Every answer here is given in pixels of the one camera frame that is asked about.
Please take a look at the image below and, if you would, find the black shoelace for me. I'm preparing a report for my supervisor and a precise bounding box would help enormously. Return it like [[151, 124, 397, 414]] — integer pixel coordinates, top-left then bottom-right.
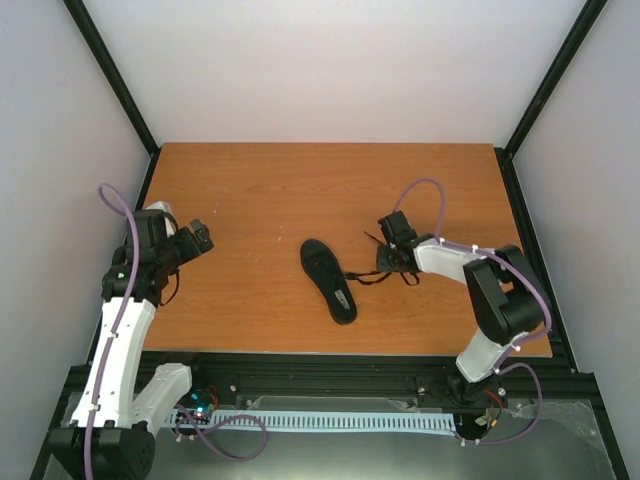
[[342, 232, 420, 287]]

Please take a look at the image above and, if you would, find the black canvas shoe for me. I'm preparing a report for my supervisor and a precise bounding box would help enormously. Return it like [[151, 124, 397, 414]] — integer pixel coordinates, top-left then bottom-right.
[[300, 239, 357, 325]]

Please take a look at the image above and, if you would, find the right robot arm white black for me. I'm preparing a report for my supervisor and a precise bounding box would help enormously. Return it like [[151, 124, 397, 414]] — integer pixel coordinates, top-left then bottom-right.
[[376, 237, 552, 405]]

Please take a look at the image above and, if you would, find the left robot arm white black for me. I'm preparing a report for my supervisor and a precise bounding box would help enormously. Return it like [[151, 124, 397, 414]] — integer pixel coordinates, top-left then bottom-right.
[[48, 201, 213, 479]]

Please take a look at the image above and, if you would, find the left controller board with leds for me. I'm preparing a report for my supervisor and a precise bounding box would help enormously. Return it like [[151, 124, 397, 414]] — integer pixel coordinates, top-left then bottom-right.
[[174, 385, 219, 426]]

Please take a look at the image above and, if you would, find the right wiring connector bundle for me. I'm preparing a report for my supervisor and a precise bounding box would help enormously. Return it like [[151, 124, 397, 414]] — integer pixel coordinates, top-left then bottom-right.
[[474, 390, 504, 431]]

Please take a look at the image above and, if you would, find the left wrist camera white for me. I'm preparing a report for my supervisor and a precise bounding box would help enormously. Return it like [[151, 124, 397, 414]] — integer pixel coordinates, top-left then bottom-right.
[[145, 201, 178, 237]]

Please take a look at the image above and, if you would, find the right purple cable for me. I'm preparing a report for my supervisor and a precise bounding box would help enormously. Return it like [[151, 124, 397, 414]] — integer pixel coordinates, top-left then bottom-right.
[[394, 177, 554, 447]]

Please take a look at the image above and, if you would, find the purple cable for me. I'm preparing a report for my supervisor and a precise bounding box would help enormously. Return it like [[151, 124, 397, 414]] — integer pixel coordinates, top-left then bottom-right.
[[82, 182, 269, 480], [394, 177, 554, 447]]

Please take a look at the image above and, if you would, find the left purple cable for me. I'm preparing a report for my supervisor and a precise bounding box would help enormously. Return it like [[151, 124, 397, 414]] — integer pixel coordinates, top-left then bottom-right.
[[82, 182, 269, 480]]

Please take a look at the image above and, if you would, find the light blue cable duct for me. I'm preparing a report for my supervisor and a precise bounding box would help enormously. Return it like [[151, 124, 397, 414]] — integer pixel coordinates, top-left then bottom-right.
[[169, 408, 458, 436]]

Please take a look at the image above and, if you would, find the black aluminium frame base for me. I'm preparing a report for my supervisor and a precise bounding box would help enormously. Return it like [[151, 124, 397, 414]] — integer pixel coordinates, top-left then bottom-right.
[[32, 148, 628, 479]]

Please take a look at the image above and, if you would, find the left black frame post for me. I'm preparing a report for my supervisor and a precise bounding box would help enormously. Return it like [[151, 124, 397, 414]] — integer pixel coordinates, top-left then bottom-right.
[[63, 0, 160, 158]]

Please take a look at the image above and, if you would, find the black frame post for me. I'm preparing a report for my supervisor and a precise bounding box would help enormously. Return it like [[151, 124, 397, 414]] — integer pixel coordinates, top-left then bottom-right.
[[63, 0, 160, 158], [502, 0, 609, 157]]

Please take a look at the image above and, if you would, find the right black frame post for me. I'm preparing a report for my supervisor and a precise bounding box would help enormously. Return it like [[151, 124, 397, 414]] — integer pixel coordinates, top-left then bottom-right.
[[502, 0, 609, 157]]

